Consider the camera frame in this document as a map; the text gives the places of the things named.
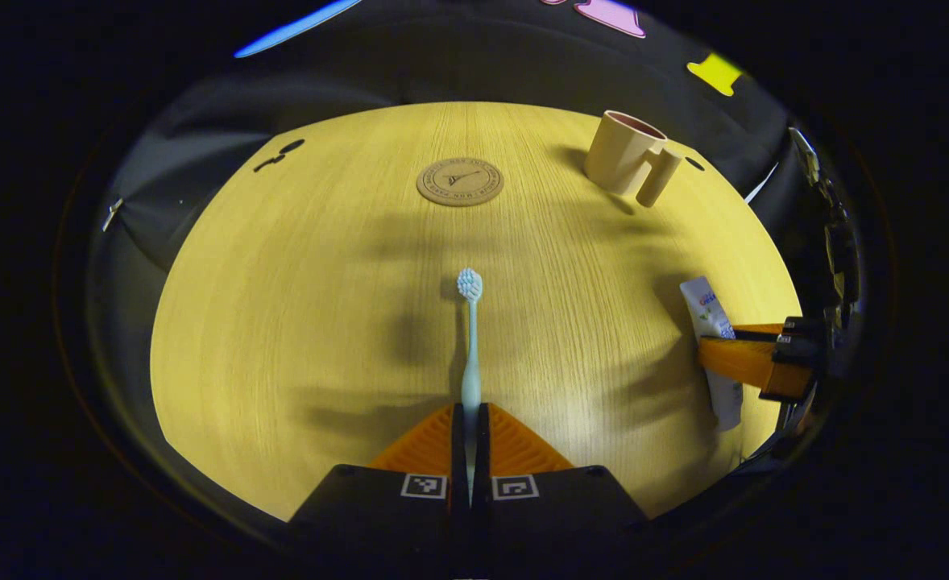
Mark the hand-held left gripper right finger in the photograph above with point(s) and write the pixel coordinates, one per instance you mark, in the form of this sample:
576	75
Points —
482	451

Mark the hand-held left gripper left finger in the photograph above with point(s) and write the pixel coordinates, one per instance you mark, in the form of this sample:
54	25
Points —
458	451

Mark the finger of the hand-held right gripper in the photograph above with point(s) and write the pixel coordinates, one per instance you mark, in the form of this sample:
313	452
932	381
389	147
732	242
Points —
801	330
752	366

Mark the white toothpaste tube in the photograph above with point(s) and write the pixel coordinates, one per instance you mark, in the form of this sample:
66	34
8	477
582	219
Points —
704	302

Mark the light blue toothbrush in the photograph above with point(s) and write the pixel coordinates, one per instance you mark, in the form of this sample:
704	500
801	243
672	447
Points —
470	354

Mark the round wooden coaster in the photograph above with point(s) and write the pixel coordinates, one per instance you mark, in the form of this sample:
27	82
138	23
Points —
442	193

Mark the wooden desktop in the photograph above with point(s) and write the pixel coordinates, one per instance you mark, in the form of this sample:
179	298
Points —
297	322

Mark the round black desk grommet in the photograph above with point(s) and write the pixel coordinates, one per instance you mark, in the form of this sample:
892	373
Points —
694	163

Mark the small white clip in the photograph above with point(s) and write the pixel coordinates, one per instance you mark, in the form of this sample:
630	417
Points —
112	214

